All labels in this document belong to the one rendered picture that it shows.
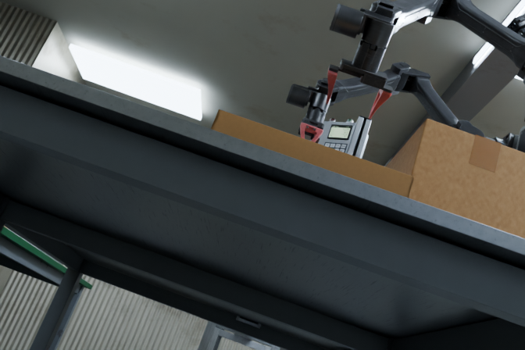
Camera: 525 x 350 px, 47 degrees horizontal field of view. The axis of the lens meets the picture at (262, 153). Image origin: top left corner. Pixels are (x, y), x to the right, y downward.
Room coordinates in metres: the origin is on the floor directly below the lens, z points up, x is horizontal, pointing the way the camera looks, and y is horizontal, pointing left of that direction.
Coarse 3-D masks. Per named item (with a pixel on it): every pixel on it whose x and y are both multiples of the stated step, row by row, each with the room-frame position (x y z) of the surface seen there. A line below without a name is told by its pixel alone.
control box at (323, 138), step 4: (324, 124) 1.94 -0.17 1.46; (328, 124) 1.93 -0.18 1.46; (340, 124) 1.90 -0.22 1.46; (344, 124) 1.89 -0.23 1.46; (348, 124) 1.88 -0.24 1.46; (352, 124) 1.87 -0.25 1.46; (324, 128) 1.93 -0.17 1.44; (328, 128) 1.92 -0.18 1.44; (352, 128) 1.87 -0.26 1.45; (324, 132) 1.93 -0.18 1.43; (328, 132) 1.92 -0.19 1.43; (352, 132) 1.86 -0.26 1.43; (324, 136) 1.93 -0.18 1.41; (368, 136) 1.93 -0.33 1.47; (320, 140) 1.93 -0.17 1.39; (324, 140) 1.92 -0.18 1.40; (328, 140) 1.91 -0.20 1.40; (332, 140) 1.91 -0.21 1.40; (336, 140) 1.90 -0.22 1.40; (340, 140) 1.89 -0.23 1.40; (344, 140) 1.88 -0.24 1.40; (348, 140) 1.87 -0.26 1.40; (320, 144) 1.93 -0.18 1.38; (348, 144) 1.86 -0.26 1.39; (364, 144) 1.92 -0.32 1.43; (364, 148) 1.93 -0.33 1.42; (360, 156) 1.92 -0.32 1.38
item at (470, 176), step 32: (448, 128) 1.00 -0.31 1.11; (416, 160) 1.00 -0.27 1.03; (448, 160) 1.00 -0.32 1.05; (480, 160) 1.00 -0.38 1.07; (512, 160) 0.99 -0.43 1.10; (416, 192) 1.00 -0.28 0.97; (448, 192) 1.00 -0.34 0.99; (480, 192) 1.00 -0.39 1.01; (512, 192) 0.99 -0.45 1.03; (512, 224) 0.99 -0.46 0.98
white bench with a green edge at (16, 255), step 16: (0, 240) 2.69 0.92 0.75; (16, 240) 2.72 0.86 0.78; (0, 256) 4.35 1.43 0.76; (16, 256) 2.95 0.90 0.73; (32, 256) 3.15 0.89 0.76; (48, 256) 3.22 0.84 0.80; (32, 272) 4.34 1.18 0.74; (48, 272) 3.50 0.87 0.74; (64, 272) 3.61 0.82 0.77; (80, 288) 4.31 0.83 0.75; (64, 320) 4.31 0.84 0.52
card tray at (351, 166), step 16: (224, 112) 0.71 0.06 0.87; (224, 128) 0.71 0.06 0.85; (240, 128) 0.71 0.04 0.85; (256, 128) 0.71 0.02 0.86; (272, 128) 0.71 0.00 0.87; (256, 144) 0.71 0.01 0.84; (272, 144) 0.71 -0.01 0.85; (288, 144) 0.71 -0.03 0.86; (304, 144) 0.71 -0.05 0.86; (304, 160) 0.70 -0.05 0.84; (320, 160) 0.70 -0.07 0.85; (336, 160) 0.70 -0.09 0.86; (352, 160) 0.70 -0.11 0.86; (352, 176) 0.70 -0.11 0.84; (368, 176) 0.70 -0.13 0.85; (384, 176) 0.70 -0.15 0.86; (400, 176) 0.70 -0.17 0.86; (400, 192) 0.70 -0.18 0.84
